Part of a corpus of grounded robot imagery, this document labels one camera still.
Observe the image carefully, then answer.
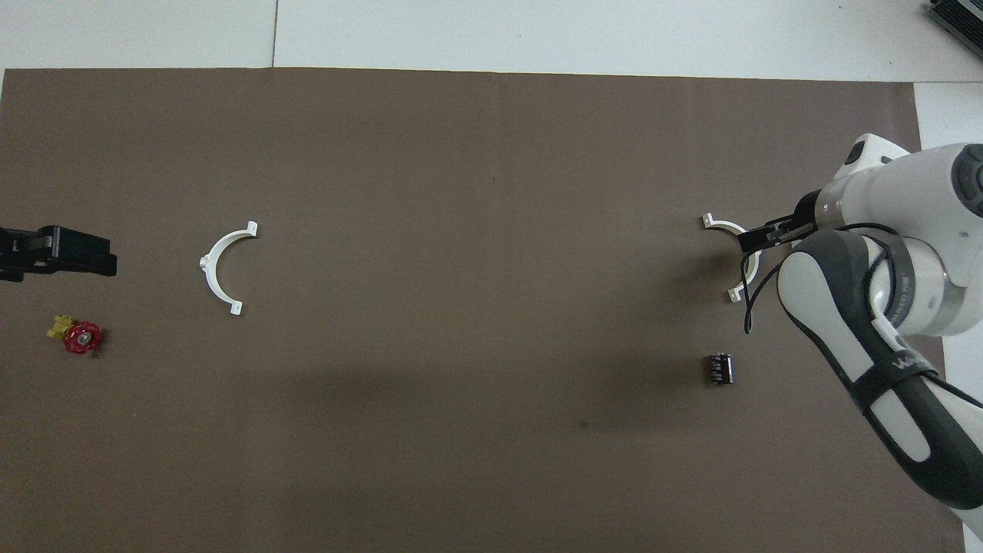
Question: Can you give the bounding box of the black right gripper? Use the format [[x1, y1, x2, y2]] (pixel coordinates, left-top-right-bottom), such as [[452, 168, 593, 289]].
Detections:
[[739, 192, 821, 254]]

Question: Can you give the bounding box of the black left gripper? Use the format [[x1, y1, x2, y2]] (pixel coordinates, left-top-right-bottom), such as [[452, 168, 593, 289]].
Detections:
[[0, 225, 117, 283]]

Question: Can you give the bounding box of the white half-ring pipe clamp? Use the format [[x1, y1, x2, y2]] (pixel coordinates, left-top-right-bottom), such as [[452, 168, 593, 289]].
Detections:
[[198, 221, 259, 316], [700, 213, 763, 303]]

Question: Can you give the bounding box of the red and yellow valve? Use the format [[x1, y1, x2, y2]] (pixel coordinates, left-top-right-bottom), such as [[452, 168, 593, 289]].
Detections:
[[46, 313, 103, 356]]

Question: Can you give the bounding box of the dark grey electronic device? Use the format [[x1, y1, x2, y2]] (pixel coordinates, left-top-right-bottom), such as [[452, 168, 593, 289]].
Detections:
[[925, 0, 983, 58]]

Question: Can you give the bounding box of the brown table mat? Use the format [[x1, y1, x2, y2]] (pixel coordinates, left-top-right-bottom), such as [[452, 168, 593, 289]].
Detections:
[[0, 68, 967, 553]]

